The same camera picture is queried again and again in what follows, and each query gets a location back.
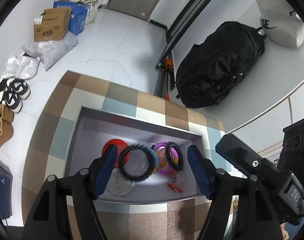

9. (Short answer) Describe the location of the white plastic parcel bag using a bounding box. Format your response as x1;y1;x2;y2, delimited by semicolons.
2;55;40;80

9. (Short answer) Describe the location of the black metal rack stand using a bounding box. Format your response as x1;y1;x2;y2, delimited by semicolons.
154;0;230;100

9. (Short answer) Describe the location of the black white sneaker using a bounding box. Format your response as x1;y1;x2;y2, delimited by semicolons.
6;77;31;100
0;90;23;113

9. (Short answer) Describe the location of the grey plastic parcel bag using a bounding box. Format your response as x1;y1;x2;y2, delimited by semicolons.
21;31;78;71

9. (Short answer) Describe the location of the white Nike tote bag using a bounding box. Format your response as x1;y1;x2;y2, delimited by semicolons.
256;0;304;48

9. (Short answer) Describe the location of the navy Jordan shoe box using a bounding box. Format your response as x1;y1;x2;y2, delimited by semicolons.
0;165;13;220

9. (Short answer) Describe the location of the black spiral hair tie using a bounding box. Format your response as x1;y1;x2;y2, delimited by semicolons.
164;141;184;171
118;143;160;183

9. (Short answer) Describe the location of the blue cardboard box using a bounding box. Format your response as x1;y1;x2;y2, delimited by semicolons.
53;1;87;35

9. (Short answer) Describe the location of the pink pig toy ring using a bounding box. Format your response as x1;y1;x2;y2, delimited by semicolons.
150;142;180;176

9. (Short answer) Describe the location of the beige tote bag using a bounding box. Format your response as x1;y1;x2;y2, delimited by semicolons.
71;0;102;28

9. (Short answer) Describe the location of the plaid checkered table cloth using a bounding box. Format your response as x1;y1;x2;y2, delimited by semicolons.
21;71;231;239

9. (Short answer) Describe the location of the brown cardboard box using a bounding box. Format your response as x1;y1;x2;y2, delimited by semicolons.
33;7;71;42

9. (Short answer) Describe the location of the black large bag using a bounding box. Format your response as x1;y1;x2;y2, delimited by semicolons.
176;21;266;108

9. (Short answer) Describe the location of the red China flag badge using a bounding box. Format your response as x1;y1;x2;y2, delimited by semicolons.
102;138;131;168

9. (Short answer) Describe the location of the tan suede boot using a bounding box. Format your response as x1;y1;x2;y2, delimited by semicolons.
0;119;13;148
0;105;14;124

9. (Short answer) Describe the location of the grey cardboard box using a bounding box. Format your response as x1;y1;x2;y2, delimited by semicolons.
64;106;210;204

